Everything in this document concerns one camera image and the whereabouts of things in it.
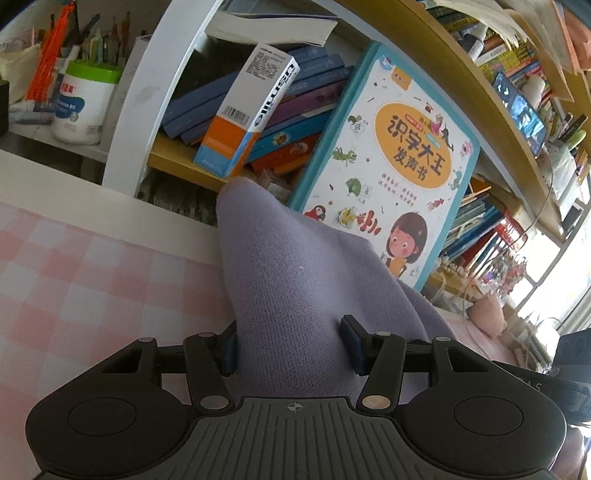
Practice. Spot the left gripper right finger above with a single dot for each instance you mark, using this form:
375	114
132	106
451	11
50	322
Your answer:
378	357

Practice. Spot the blue leaning books row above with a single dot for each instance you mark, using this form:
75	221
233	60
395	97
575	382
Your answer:
188	116

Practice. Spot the white orange usmile box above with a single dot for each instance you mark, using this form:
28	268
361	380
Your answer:
245	110

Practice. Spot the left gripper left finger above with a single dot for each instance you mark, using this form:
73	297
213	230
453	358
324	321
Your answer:
210	359

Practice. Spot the purple and pink sweater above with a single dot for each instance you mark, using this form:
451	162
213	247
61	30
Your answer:
344	372

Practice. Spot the pink checkered tablecloth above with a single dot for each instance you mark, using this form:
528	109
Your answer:
70	298

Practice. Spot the pink plush toy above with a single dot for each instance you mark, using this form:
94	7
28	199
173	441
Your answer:
487	314

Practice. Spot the white can with green lid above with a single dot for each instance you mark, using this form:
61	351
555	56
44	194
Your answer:
84	97

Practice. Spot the red thick books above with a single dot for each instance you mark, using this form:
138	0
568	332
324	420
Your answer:
510	235

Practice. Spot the colourful books stack right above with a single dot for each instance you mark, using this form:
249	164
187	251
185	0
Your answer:
477	216

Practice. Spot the red tassel ornament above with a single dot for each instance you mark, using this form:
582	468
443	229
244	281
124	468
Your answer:
38	90

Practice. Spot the white bookshelf frame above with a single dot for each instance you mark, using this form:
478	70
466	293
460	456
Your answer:
403	25

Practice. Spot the teal children's picture book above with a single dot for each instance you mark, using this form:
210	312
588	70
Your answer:
392	165

